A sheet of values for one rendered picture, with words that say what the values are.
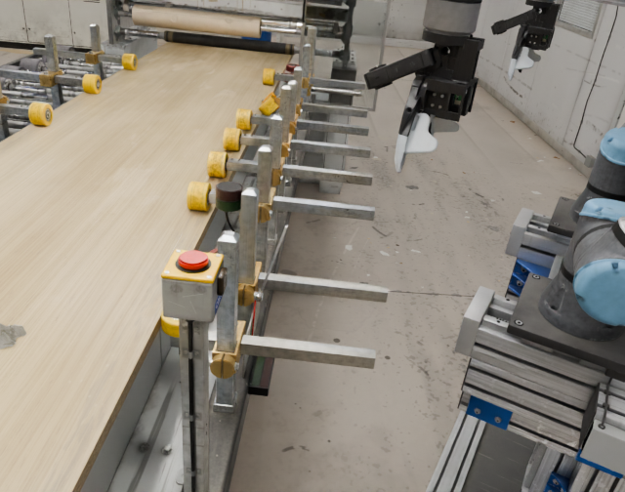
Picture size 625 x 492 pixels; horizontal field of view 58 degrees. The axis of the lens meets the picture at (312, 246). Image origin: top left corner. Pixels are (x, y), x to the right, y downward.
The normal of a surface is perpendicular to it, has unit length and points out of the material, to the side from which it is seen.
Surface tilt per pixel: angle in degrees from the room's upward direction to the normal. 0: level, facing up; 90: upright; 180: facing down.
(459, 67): 90
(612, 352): 0
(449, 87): 90
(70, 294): 0
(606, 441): 90
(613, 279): 97
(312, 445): 0
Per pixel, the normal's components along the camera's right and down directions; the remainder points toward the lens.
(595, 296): -0.42, 0.51
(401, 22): 0.03, 0.49
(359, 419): 0.09, -0.87
